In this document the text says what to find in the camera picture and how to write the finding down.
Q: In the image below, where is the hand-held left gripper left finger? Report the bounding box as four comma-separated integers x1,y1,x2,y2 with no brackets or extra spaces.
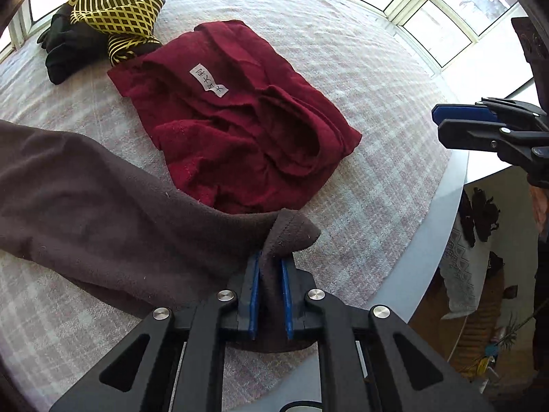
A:
49,251,263,412

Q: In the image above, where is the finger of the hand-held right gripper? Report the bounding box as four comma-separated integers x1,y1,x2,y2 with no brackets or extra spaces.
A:
431,97,545,128
437,119,545,154

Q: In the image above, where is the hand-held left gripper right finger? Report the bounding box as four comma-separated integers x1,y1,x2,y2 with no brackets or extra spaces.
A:
281,256,495,412

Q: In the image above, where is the brown fleece sweater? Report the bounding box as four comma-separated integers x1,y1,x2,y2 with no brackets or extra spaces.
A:
0,119,323,353

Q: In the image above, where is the person's right hand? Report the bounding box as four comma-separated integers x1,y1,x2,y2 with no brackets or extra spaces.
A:
531,185,549,242

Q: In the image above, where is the pink plaid blanket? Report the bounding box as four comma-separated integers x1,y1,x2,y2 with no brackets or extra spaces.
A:
0,0,456,412

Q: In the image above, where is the white-framed bay window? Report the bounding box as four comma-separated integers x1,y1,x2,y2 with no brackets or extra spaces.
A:
0,0,522,72

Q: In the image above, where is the white lace cloth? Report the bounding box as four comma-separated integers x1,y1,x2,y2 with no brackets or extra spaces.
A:
437,223,490,321

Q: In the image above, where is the dark red garment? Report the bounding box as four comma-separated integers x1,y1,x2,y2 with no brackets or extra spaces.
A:
107,20,363,216

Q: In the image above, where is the black garment with yellow print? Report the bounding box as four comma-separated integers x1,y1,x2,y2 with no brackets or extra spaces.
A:
36,0,166,86

